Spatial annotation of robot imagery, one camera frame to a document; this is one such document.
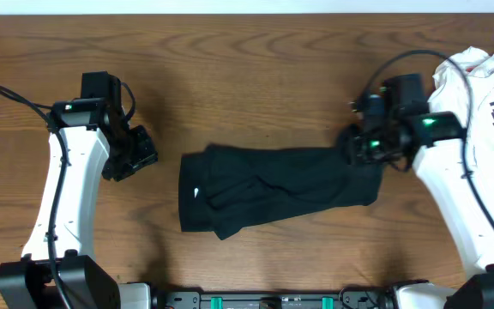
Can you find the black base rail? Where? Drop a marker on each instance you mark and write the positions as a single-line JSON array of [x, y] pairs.
[[350, 298]]

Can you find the white t-shirt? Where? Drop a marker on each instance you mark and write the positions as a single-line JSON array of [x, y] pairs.
[[491, 141]]

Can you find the black polo shirt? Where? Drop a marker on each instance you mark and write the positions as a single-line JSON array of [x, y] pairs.
[[224, 189]]

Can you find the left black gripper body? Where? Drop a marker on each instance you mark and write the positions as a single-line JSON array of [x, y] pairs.
[[137, 154]]

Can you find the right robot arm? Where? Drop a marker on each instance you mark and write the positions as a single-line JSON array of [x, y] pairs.
[[478, 290]]

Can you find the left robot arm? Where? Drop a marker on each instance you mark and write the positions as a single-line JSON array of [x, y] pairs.
[[90, 140]]

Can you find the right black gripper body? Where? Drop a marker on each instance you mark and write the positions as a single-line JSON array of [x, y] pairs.
[[369, 148]]

